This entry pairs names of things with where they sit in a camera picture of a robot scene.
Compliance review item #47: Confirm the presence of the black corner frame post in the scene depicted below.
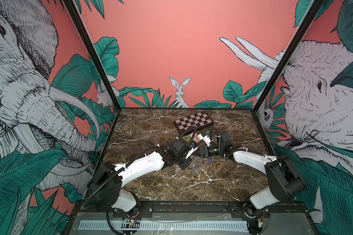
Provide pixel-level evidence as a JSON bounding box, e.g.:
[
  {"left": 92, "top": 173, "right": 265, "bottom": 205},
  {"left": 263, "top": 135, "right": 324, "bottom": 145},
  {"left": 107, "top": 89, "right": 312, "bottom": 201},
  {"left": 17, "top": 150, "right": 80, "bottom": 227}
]
[
  {"left": 252, "top": 0, "right": 325, "bottom": 113},
  {"left": 63, "top": 0, "right": 121, "bottom": 112}
]

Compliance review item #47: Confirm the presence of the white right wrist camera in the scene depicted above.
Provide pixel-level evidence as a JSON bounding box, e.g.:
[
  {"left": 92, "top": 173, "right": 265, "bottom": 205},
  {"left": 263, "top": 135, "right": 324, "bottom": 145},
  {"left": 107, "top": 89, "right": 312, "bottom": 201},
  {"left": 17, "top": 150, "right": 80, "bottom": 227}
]
[{"left": 199, "top": 133, "right": 212, "bottom": 147}]

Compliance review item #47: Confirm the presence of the black corner frame post left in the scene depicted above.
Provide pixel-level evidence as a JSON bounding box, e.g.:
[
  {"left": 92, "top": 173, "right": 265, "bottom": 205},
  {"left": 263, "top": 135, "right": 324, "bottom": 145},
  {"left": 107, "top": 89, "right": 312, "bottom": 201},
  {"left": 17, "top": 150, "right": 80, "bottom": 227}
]
[{"left": 63, "top": 0, "right": 121, "bottom": 112}]

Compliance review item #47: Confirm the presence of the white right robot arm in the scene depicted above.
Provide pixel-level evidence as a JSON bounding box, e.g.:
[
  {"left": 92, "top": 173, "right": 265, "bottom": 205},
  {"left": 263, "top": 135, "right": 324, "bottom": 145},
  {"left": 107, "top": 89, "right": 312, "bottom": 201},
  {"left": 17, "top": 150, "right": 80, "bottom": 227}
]
[{"left": 194, "top": 130, "right": 307, "bottom": 216}]

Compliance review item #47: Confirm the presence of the white perforated strip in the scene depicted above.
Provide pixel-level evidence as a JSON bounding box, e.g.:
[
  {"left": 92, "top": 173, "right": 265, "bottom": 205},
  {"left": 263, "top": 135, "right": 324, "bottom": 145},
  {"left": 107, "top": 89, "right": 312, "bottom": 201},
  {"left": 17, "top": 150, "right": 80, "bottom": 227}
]
[{"left": 77, "top": 220, "right": 249, "bottom": 232}]

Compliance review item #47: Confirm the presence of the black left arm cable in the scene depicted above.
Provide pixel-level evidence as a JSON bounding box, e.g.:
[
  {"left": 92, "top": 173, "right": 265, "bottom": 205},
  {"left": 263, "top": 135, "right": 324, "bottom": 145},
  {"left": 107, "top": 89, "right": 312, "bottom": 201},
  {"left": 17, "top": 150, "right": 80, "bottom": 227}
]
[{"left": 80, "top": 126, "right": 198, "bottom": 211}]

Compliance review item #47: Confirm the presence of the folding chess board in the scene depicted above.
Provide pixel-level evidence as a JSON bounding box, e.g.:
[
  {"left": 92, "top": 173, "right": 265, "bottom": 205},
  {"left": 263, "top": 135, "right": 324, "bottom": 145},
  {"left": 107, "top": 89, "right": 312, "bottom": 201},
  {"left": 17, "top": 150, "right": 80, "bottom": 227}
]
[{"left": 174, "top": 111, "right": 214, "bottom": 134}]

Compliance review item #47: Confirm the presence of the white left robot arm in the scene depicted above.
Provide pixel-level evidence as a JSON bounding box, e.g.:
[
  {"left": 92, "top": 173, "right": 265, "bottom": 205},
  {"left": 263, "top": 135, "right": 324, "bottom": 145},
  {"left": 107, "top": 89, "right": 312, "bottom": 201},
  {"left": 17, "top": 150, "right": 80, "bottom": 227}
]
[{"left": 80, "top": 138, "right": 196, "bottom": 217}]

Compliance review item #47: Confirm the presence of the yellow butterfly toy block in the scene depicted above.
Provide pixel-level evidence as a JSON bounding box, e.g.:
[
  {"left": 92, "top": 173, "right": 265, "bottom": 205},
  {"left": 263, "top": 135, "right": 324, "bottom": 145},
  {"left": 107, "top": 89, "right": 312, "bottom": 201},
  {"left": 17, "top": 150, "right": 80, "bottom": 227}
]
[{"left": 183, "top": 133, "right": 192, "bottom": 143}]

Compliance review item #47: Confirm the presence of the black corner frame post right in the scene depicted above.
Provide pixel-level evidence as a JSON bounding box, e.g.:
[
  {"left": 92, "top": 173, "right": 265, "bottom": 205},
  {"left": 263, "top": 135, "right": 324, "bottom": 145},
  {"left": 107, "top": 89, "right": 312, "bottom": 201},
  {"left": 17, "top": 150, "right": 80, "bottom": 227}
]
[{"left": 252, "top": 0, "right": 325, "bottom": 113}]

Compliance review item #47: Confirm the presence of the playing card box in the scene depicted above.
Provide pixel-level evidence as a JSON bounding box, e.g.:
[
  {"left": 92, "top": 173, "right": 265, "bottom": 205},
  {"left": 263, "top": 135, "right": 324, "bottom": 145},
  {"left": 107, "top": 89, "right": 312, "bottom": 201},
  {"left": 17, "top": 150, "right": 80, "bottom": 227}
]
[{"left": 192, "top": 134, "right": 203, "bottom": 144}]

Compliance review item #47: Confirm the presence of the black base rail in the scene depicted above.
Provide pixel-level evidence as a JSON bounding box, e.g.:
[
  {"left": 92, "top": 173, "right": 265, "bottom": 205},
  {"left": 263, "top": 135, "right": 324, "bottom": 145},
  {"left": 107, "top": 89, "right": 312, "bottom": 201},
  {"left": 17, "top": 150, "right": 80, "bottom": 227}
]
[{"left": 68, "top": 201, "right": 311, "bottom": 224}]

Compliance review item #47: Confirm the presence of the test tube with blue stopper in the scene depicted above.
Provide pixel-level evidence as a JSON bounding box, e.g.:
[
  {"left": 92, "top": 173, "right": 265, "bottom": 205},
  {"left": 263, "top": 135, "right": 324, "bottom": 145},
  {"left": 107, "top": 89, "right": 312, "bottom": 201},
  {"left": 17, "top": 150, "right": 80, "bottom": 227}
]
[{"left": 189, "top": 156, "right": 206, "bottom": 171}]

